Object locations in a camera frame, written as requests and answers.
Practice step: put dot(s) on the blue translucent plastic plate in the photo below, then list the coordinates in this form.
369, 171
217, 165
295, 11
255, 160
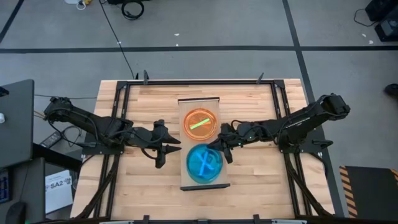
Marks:
199, 174

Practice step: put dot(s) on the person's shoe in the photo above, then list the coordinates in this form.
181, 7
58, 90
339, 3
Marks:
392, 90

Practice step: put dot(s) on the black aluminium table frame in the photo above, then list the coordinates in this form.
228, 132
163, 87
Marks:
199, 82

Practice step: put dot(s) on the white cardboard box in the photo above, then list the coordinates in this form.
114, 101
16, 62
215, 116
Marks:
59, 193

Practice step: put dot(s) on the black power brick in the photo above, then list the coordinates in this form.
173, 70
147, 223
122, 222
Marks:
51, 140

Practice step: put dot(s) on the black equipment case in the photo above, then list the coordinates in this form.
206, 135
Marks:
387, 29

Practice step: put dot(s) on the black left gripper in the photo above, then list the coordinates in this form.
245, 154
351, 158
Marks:
149, 137

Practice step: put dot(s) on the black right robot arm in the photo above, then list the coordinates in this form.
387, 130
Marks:
298, 124

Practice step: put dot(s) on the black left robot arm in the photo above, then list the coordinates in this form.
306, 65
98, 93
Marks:
81, 116

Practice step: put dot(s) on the black computer mouse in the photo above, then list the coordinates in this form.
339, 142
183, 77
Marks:
15, 213

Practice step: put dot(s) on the wooden shelf black metal frame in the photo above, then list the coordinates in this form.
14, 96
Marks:
186, 174

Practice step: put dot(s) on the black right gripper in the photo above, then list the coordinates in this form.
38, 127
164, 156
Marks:
234, 137

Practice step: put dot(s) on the dark grey computer cart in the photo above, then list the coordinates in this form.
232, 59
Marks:
15, 124

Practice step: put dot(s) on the orange translucent plastic plate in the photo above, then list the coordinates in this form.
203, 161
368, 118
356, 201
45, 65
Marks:
196, 130

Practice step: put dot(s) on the black hazard-striped platform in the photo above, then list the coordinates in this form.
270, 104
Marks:
373, 193

